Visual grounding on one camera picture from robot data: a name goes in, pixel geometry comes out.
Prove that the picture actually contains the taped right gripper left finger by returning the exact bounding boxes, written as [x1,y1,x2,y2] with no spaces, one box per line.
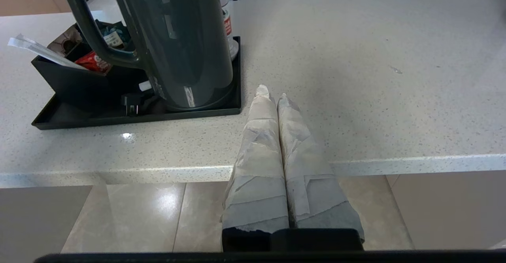
[220,84,291,252]

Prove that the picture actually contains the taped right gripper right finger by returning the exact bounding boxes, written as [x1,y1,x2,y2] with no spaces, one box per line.
[277,93,365,252]

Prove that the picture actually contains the dark grey electric kettle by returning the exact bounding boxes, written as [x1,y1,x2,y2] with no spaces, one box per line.
[59,0,234,112]

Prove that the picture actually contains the clear water bottle red cap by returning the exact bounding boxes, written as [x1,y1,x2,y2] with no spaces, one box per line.
[221,0,234,59]

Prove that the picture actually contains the packets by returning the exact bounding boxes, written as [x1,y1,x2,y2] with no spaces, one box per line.
[95,21,134,52]

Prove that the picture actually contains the black rectangular serving tray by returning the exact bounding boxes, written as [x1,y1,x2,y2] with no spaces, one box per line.
[32,36,242,131]

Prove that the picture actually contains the red sachet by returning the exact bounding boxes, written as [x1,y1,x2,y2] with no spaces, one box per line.
[74,51,112,74]

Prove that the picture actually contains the black sachet holder box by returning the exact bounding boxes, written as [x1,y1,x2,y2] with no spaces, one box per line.
[32,19,147,111]

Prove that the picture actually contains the brown coffee sachet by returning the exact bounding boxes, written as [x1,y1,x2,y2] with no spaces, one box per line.
[46,23,84,56]

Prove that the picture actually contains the white paper stick packet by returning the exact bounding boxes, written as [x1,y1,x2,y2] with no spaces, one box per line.
[8,34,90,71]

